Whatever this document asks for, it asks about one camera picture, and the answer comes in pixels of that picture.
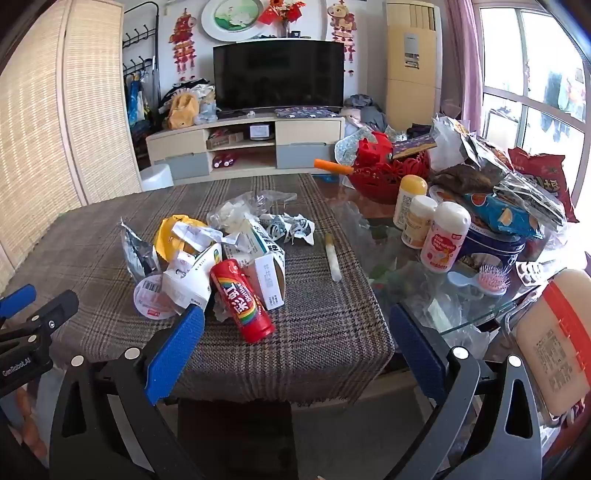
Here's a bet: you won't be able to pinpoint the red hanging wall ornament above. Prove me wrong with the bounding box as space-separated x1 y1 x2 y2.
168 8 198 75
327 2 358 64

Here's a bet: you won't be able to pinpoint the white plastic shopping bag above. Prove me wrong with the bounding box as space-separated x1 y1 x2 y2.
196 85 219 124

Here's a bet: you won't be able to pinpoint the brown plaid tablecloth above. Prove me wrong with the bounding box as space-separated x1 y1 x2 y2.
0 173 395 407

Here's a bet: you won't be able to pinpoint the red snack bag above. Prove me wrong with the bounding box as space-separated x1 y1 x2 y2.
508 148 580 224

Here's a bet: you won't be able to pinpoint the beige standing air conditioner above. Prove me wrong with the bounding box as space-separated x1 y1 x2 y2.
385 2 443 119

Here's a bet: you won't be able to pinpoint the white green printed carton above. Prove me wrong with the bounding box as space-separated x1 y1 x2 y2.
161 244 223 315

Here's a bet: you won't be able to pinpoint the white round stool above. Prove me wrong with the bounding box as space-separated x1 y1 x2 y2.
139 165 175 192

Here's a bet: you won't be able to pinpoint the pink white round lid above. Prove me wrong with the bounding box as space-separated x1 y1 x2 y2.
134 274 181 319

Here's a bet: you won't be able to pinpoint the white slim tube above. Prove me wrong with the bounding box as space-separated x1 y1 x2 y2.
324 233 342 282

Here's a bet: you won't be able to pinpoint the beige grey television cabinet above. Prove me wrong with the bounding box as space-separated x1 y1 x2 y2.
146 115 346 182

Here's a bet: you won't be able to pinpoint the black coat rack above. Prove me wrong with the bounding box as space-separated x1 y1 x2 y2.
122 1 160 121

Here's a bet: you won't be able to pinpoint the clear plastic bag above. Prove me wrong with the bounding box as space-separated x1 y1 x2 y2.
206 189 298 232

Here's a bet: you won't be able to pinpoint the crumpled white dark-printed wrapper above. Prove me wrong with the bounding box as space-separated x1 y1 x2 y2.
261 212 315 245

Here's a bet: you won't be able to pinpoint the beige container red lid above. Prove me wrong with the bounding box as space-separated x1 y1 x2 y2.
515 268 591 418

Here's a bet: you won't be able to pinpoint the blue round tin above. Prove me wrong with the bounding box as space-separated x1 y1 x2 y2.
455 222 527 278

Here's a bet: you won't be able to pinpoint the red ornament bouquet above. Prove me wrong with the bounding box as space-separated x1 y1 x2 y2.
257 0 306 38

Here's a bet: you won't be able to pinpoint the pink curtain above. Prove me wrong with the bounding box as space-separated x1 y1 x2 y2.
450 0 485 139

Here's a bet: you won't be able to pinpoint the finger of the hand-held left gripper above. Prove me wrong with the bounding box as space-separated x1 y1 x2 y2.
0 284 37 322
0 290 80 356

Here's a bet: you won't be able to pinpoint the silver pill blister pack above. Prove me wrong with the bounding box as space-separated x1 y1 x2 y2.
515 261 552 287

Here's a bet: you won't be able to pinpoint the red openwork plastic basket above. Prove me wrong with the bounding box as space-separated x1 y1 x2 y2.
348 131 432 204

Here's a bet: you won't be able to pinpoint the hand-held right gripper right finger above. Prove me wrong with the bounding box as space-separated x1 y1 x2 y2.
388 302 544 480

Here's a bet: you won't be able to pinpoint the yellow plush toy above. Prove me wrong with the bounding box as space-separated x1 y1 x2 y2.
167 93 200 130

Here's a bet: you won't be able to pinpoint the black flat television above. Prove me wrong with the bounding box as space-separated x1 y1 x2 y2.
213 39 346 112

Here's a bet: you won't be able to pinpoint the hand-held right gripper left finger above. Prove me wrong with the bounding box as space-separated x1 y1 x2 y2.
48 305 206 480

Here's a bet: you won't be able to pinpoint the white teal striped box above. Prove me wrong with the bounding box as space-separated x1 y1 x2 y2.
222 222 284 260

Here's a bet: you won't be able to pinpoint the green floral quilted cloth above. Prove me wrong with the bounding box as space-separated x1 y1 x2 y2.
335 127 370 164

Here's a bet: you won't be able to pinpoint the round white wall picture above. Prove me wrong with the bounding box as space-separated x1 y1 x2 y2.
201 0 273 40

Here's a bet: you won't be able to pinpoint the silver foil packet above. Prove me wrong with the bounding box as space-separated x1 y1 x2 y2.
120 218 160 282

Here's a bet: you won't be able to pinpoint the silver foil bag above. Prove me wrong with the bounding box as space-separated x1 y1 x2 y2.
433 115 513 167

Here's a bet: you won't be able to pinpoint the small cardboard box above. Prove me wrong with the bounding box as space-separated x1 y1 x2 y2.
206 131 245 149

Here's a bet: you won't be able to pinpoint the clear plastic wrap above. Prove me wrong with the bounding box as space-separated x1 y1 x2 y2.
399 277 492 363

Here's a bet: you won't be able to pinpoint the dark purple patterned box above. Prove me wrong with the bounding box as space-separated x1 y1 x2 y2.
392 136 438 160

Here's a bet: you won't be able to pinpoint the grey clothes pile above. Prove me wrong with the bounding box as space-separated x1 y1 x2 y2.
344 93 389 134

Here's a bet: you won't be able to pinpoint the orange handled utility knife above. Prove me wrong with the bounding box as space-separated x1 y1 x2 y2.
314 158 354 175

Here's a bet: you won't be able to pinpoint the white paper leaflet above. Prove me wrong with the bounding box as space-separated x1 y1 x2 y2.
173 222 227 254

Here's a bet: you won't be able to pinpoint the clear packet dark snacks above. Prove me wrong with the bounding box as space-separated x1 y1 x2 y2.
494 173 567 227

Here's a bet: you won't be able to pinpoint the red rainbow candy tube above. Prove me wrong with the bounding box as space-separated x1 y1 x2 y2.
210 258 276 344

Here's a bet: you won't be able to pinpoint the white bottle pink label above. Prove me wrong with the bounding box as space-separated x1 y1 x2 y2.
420 202 472 274

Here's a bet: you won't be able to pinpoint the open white medicine box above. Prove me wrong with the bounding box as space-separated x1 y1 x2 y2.
254 251 288 311

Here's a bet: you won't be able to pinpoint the white bottle yellow cap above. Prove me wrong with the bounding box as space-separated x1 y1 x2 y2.
393 174 428 229

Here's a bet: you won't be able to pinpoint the large window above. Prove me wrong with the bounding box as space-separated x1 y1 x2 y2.
478 4 591 195

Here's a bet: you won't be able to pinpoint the hanging clothes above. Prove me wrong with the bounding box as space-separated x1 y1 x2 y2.
124 69 156 131

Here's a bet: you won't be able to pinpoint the brown snack package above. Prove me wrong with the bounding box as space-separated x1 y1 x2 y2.
431 164 509 195

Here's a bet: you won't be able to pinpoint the blue chip bag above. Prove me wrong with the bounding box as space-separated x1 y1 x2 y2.
462 191 546 241

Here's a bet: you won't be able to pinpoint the yellow plastic bag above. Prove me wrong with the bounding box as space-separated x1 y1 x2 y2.
154 215 211 264

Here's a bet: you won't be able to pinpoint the pink hair brush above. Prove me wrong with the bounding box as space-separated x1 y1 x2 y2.
448 264 510 296

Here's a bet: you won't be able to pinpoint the dark floral patterned cloth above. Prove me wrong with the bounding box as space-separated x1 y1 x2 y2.
274 106 342 120

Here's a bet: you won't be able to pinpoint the bamboo folding screen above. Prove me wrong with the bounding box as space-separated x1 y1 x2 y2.
0 0 144 296

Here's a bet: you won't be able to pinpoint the white bottle yellow label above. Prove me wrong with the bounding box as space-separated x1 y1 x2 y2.
401 195 437 250

